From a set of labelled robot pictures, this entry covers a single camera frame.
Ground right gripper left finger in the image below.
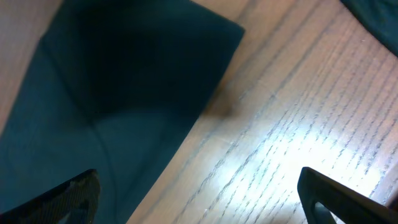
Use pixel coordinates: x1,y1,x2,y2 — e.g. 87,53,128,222
1,169,101,224

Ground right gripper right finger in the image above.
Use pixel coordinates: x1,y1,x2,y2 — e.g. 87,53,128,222
297,167,397,224

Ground black leggings with red waistband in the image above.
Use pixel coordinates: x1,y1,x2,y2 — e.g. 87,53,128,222
1,1,244,223

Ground black garment pile right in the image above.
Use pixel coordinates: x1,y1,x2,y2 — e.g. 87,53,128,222
341,0,397,56

